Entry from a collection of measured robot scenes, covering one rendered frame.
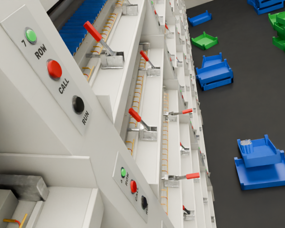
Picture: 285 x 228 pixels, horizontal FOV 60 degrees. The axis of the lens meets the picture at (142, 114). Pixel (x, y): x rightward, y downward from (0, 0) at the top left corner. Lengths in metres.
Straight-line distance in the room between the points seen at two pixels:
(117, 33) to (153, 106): 0.21
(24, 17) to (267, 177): 1.68
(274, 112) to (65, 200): 1.99
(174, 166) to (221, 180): 1.05
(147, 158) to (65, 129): 0.31
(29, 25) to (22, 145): 0.11
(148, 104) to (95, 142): 0.39
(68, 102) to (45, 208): 0.11
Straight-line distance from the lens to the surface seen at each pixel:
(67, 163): 0.25
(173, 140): 0.82
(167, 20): 1.64
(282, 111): 2.18
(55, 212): 0.27
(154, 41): 0.92
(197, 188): 1.16
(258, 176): 1.78
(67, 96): 0.25
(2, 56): 0.20
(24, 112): 0.22
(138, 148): 0.55
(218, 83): 2.48
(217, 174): 1.81
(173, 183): 0.70
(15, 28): 0.22
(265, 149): 1.87
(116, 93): 0.39
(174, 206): 0.68
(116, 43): 0.55
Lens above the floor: 1.48
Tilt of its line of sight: 37 degrees down
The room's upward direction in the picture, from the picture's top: 25 degrees counter-clockwise
